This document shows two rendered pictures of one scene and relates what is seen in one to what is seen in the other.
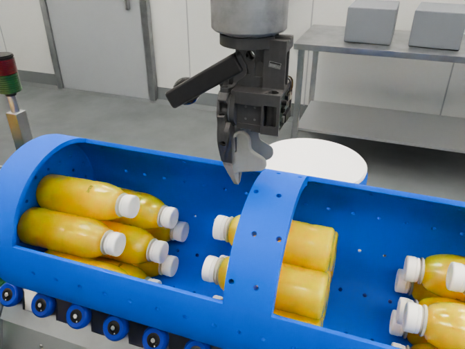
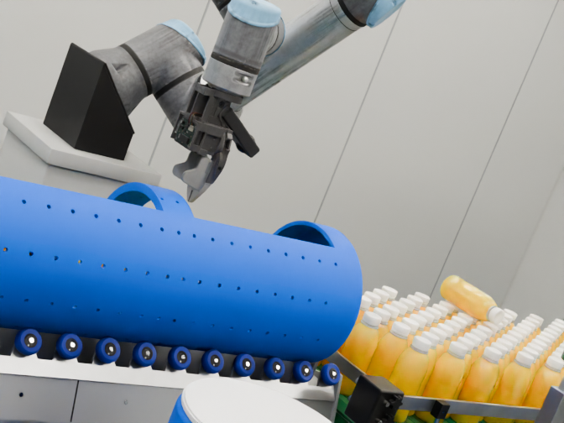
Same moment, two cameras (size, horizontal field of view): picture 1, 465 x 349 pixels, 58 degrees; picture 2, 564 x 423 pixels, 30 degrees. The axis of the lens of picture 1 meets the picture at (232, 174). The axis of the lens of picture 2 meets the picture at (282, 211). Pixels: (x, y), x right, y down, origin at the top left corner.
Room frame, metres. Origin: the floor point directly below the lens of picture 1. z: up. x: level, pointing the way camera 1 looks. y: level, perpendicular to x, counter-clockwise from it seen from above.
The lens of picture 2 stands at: (1.62, -1.51, 1.61)
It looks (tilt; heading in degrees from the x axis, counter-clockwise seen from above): 10 degrees down; 121
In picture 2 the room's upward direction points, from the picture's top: 22 degrees clockwise
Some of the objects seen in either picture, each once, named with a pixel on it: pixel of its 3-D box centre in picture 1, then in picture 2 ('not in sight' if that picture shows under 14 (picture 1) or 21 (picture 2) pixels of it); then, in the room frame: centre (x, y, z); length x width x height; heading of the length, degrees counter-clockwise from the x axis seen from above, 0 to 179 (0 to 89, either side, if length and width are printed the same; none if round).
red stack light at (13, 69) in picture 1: (3, 65); not in sight; (1.13, 0.61, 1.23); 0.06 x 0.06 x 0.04
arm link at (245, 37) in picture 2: not in sight; (247, 32); (0.52, -0.02, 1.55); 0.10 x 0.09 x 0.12; 116
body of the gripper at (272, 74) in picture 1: (253, 82); (209, 121); (0.52, -0.03, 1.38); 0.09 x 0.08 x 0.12; 71
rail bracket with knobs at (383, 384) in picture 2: not in sight; (372, 404); (0.86, 0.35, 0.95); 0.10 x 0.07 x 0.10; 161
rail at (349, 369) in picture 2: not in sight; (329, 353); (0.69, 0.45, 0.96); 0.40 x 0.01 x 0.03; 161
